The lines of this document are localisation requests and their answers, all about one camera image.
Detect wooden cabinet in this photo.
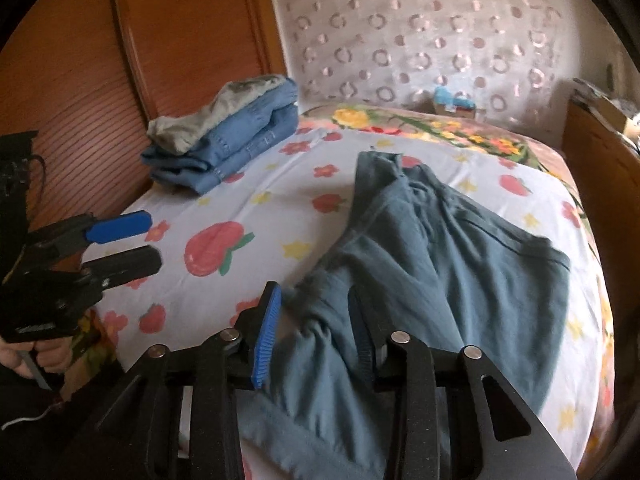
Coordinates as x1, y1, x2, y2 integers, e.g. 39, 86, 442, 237
562, 95, 640, 271

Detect floral blanket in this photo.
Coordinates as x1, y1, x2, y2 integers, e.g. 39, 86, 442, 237
70, 102, 618, 466

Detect small box with blue packet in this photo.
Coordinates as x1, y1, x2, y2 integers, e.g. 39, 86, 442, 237
431, 86, 476, 120

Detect teal pants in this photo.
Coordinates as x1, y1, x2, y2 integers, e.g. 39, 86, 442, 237
237, 151, 572, 480

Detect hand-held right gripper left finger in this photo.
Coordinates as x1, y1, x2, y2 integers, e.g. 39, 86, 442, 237
55, 281, 283, 480

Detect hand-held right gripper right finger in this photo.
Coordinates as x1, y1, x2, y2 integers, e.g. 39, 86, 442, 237
349, 292, 576, 480

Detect pile of papers and boxes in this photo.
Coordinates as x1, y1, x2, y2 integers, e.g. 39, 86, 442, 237
572, 62, 640, 153

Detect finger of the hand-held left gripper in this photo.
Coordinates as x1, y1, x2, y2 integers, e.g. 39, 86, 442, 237
75, 245, 162, 296
27, 211, 152, 261

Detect wooden headboard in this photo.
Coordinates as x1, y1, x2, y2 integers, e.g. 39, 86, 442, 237
0, 0, 288, 241

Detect fruit print bed sheet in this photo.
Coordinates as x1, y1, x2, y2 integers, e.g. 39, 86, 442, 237
75, 110, 613, 480

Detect white cord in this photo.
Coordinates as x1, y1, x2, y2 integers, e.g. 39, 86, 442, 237
0, 406, 57, 432

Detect folded grey-green pants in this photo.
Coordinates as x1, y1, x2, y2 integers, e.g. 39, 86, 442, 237
146, 74, 288, 153

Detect person's left hand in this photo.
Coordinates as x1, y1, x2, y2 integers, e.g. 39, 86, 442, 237
0, 335, 74, 380

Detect person's dark clothing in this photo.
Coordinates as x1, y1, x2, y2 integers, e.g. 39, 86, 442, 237
0, 360, 131, 480

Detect folded blue jeans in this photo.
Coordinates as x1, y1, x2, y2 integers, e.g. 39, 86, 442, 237
140, 77, 300, 196

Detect circle print curtain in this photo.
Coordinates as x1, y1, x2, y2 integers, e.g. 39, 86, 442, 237
265, 0, 626, 146

